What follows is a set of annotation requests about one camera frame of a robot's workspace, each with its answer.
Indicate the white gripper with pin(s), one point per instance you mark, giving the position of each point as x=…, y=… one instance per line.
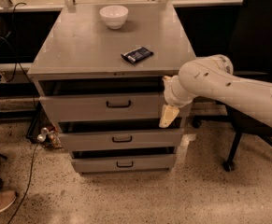
x=169, y=92

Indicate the white ceramic bowl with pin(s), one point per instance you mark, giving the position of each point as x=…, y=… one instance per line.
x=114, y=17

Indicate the grey drawer cabinet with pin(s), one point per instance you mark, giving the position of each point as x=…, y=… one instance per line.
x=81, y=56

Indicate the grey drawer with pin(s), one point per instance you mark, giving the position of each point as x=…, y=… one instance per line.
x=103, y=106
x=121, y=140
x=124, y=164

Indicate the wall power outlet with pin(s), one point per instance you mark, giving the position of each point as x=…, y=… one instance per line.
x=2, y=77

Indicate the grey bottom drawer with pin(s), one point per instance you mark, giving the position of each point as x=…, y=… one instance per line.
x=124, y=164

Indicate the grey top drawer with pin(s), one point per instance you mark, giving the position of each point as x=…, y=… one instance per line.
x=103, y=106

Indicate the grey middle drawer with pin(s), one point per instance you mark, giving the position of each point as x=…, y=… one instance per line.
x=121, y=140

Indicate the dark snack packet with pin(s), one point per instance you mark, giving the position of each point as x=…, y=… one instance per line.
x=137, y=55

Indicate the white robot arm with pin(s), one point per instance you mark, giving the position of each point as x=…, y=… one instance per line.
x=212, y=77

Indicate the black office chair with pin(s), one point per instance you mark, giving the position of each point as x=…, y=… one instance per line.
x=243, y=33

